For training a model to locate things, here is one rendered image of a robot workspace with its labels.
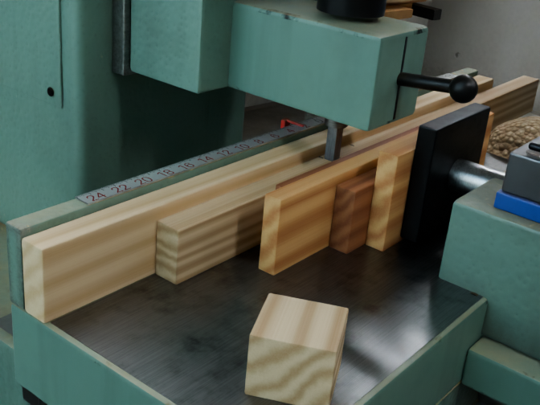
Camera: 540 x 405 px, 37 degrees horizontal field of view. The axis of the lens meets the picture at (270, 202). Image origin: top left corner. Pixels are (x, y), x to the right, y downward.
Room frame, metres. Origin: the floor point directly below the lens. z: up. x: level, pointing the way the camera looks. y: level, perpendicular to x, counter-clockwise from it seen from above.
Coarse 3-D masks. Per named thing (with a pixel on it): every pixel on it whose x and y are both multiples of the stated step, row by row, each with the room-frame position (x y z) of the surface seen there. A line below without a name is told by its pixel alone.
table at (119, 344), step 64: (256, 256) 0.50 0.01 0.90; (320, 256) 0.51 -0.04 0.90; (384, 256) 0.52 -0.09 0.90; (64, 320) 0.40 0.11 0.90; (128, 320) 0.40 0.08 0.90; (192, 320) 0.41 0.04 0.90; (384, 320) 0.43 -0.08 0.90; (448, 320) 0.44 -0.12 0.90; (64, 384) 0.38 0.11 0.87; (128, 384) 0.35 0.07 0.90; (192, 384) 0.35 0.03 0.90; (384, 384) 0.36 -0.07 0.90; (448, 384) 0.44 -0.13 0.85; (512, 384) 0.43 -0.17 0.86
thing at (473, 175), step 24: (432, 120) 0.55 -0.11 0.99; (456, 120) 0.56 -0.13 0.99; (480, 120) 0.59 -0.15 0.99; (432, 144) 0.53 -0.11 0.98; (456, 144) 0.56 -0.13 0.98; (480, 144) 0.60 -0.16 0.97; (432, 168) 0.53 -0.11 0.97; (456, 168) 0.56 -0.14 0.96; (480, 168) 0.55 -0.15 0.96; (408, 192) 0.54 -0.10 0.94; (432, 192) 0.54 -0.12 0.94; (456, 192) 0.58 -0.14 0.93; (408, 216) 0.54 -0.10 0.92; (432, 216) 0.55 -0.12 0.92
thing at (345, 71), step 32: (256, 0) 0.64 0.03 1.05; (288, 0) 0.65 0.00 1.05; (256, 32) 0.61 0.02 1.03; (288, 32) 0.59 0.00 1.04; (320, 32) 0.57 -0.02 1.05; (352, 32) 0.56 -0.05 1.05; (384, 32) 0.56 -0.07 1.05; (416, 32) 0.58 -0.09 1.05; (256, 64) 0.61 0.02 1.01; (288, 64) 0.59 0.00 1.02; (320, 64) 0.57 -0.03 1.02; (352, 64) 0.56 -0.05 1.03; (384, 64) 0.55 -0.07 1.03; (416, 64) 0.59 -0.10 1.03; (288, 96) 0.59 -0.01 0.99; (320, 96) 0.57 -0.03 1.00; (352, 96) 0.55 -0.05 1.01; (384, 96) 0.56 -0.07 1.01; (416, 96) 0.60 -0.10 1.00
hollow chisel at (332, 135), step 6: (330, 132) 0.60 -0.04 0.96; (336, 132) 0.60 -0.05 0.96; (342, 132) 0.60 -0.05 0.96; (330, 138) 0.60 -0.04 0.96; (336, 138) 0.60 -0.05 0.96; (330, 144) 0.60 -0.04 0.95; (336, 144) 0.60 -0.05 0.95; (330, 150) 0.60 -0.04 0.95; (336, 150) 0.60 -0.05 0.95; (330, 156) 0.60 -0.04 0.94; (336, 156) 0.60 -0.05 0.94
